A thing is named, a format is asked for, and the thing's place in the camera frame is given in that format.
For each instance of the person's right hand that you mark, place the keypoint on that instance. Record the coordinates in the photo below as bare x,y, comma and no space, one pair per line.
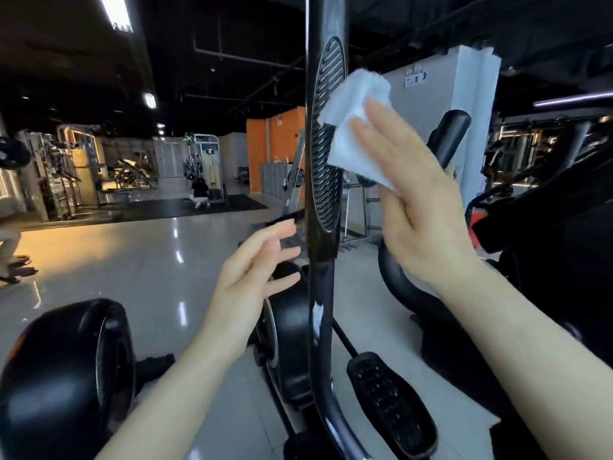
421,220

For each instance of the person's left hand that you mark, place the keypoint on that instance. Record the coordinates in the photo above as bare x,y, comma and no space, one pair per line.
244,292

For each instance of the black elliptical machine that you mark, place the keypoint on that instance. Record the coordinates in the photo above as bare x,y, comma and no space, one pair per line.
57,378
324,234

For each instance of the white wet wipe sheet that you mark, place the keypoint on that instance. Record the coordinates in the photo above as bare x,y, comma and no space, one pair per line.
354,91

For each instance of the person's left forearm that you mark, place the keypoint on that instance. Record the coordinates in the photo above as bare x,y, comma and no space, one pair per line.
172,407

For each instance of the person's right forearm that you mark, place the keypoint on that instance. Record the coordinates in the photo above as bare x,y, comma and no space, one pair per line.
536,369

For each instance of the weight bench rack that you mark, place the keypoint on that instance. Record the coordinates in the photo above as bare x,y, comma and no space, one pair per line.
295,172

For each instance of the white gym machine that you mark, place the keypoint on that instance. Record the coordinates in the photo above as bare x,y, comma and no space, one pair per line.
206,163

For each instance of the small ceiling spot light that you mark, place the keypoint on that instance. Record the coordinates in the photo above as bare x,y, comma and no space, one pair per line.
149,100

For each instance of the long ceiling tube light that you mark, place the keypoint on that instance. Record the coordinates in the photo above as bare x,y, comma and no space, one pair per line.
115,9

